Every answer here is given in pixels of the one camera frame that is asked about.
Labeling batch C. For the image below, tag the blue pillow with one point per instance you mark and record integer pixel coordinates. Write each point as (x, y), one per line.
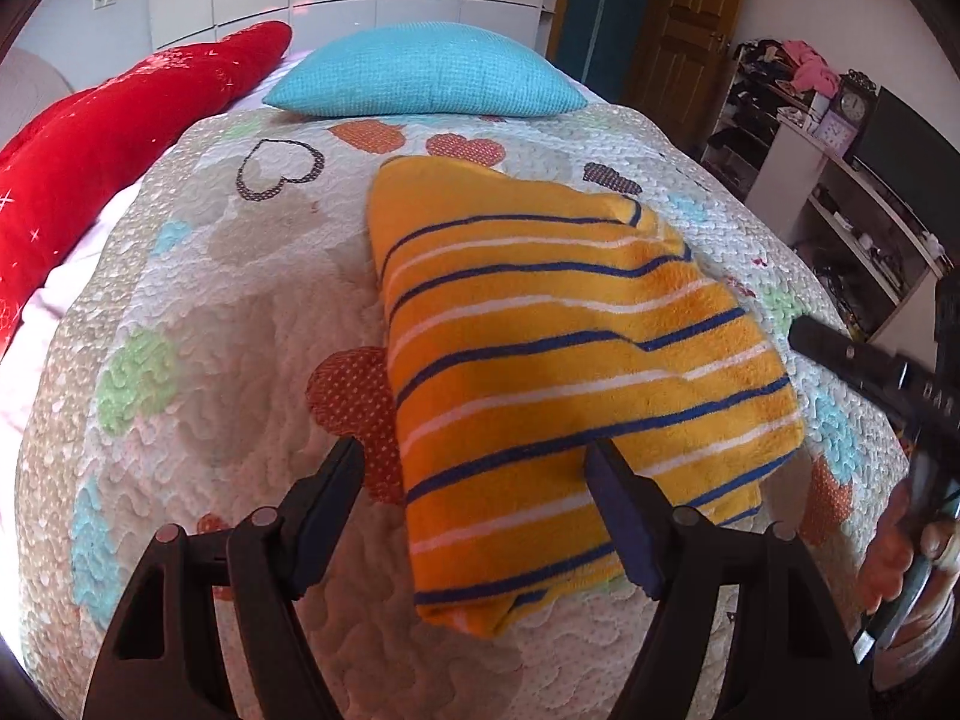
(420, 71)

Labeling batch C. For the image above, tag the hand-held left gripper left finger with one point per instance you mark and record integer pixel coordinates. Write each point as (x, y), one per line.
(326, 521)

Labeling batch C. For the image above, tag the white heart-patterned quilt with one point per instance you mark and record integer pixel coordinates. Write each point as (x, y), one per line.
(225, 360)

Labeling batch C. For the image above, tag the orange striped towel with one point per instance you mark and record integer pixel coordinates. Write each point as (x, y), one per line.
(555, 360)

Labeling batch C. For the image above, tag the pale pink bed sheet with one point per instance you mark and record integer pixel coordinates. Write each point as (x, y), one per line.
(71, 270)

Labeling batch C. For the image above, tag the teal curtain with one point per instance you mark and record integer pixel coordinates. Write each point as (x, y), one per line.
(596, 15)

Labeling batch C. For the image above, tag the brown wooden door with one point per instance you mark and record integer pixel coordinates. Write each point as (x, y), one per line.
(690, 30)

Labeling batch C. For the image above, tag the dark ornate clock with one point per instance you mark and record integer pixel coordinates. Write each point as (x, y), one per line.
(853, 101)

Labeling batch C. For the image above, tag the red pillow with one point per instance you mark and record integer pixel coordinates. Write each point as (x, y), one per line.
(112, 135)

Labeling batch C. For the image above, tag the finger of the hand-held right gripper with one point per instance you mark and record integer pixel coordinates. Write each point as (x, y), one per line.
(840, 349)

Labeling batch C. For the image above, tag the pale round headboard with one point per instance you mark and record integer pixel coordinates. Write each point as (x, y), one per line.
(34, 86)

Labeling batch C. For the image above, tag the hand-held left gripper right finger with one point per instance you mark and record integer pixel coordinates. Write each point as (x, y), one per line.
(626, 525)

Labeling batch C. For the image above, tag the white shelf unit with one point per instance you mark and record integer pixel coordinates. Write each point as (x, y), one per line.
(787, 187)

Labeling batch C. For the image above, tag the person's right hand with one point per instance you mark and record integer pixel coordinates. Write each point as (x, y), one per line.
(885, 547)

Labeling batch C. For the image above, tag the purple alarm clock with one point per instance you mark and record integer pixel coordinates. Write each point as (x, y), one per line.
(836, 131)

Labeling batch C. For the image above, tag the black television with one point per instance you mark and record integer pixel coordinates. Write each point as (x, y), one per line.
(911, 157)

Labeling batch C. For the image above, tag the pink cloth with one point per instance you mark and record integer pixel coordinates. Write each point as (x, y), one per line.
(814, 75)

